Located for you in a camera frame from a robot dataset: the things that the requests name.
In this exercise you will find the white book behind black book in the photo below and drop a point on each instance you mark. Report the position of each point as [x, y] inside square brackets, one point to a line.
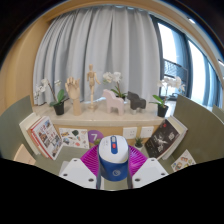
[181, 128]

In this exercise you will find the wooden hand model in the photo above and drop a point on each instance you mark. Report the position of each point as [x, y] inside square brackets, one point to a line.
[74, 90]

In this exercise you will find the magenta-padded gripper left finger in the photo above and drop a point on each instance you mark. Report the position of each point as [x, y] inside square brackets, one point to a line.
[77, 172]

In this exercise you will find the white thick book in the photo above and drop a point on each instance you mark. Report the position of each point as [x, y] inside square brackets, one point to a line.
[27, 122]

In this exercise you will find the white orchid in black pot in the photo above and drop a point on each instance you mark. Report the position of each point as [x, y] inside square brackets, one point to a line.
[59, 108]

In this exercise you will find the pink wooden horse figure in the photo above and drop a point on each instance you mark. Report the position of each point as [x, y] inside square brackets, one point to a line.
[114, 101]

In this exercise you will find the green desk divider panel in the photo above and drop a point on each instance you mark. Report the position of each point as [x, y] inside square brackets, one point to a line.
[13, 123]
[200, 126]

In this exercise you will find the grey pleated curtain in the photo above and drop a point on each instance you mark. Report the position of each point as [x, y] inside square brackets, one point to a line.
[100, 40]

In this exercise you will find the blue and white computer mouse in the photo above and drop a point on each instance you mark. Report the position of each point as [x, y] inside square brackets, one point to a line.
[113, 156]

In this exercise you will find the small succulent in white pot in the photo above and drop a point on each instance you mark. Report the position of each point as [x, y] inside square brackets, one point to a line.
[97, 142]
[138, 143]

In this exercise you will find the black cover book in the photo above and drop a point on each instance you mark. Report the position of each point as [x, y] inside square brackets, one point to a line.
[161, 138]

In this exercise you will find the white picture sticker sheet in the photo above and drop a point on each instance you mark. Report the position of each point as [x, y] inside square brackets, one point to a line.
[74, 137]

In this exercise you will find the white orchid behind horses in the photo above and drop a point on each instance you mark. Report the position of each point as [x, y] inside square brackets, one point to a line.
[111, 77]

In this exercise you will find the red-spined photo cover book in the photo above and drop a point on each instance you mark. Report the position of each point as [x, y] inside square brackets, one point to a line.
[46, 136]

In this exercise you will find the large glass window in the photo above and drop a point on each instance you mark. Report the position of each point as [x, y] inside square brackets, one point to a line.
[176, 50]

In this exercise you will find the large white orchid, black pot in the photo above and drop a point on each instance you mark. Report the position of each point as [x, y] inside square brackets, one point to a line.
[162, 110]

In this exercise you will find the black wooden horse figure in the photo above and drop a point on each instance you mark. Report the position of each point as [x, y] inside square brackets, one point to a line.
[136, 100]

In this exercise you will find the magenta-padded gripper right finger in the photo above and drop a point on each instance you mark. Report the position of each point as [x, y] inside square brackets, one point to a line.
[150, 171]

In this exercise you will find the beige booklet with red text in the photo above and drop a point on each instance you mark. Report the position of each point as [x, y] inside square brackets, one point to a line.
[24, 156]

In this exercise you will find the wooden artist mannequin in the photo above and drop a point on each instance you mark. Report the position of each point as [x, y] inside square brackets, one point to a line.
[91, 80]

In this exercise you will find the white wall socket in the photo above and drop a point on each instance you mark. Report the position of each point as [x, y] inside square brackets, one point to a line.
[130, 132]
[147, 132]

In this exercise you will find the purple round number sign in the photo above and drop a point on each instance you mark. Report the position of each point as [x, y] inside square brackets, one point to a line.
[95, 135]

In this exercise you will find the brown-edged book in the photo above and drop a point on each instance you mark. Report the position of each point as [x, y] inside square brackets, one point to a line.
[33, 141]

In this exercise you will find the colourful food sticker sheet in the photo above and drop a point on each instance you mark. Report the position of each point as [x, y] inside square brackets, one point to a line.
[184, 161]

